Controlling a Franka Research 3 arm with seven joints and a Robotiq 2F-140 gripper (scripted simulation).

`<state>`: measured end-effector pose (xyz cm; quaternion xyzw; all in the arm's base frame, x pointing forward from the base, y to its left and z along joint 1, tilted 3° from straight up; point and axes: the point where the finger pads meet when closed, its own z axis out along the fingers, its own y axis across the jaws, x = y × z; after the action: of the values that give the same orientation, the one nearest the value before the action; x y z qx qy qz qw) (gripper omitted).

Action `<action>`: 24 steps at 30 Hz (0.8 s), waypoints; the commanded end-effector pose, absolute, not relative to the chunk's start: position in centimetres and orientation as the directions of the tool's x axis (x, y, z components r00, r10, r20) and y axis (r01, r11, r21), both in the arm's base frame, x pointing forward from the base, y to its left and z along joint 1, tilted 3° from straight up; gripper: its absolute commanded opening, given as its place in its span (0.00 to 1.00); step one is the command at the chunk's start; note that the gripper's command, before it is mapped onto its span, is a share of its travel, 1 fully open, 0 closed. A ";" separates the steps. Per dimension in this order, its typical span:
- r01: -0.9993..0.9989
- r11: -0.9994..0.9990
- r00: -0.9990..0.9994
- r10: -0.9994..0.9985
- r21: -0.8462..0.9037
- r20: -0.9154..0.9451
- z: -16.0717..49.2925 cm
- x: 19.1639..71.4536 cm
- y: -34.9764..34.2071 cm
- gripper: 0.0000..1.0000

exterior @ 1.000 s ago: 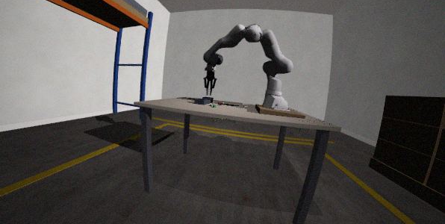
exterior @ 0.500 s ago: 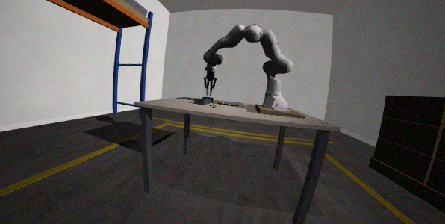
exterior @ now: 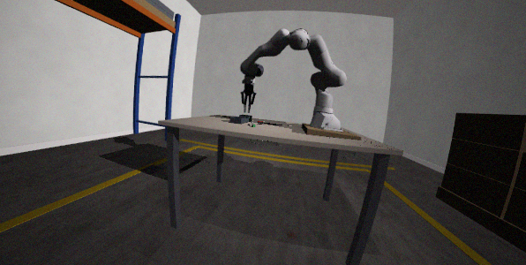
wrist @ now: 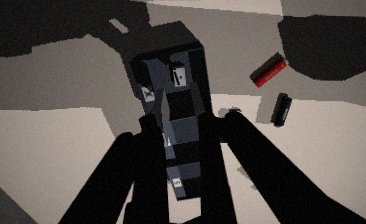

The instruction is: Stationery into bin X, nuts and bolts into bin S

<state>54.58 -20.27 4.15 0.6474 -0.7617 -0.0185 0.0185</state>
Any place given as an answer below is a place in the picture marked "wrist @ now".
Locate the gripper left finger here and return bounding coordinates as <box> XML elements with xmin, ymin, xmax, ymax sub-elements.
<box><xmin>58</xmin><ymin>88</ymin><xmax>170</xmax><ymax>224</ymax></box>

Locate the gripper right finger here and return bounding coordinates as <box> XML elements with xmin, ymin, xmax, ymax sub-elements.
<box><xmin>189</xmin><ymin>82</ymin><xmax>366</xmax><ymax>224</ymax></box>

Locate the black rack of bins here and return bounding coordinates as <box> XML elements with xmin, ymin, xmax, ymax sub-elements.
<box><xmin>130</xmin><ymin>41</ymin><xmax>213</xmax><ymax>201</ymax></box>

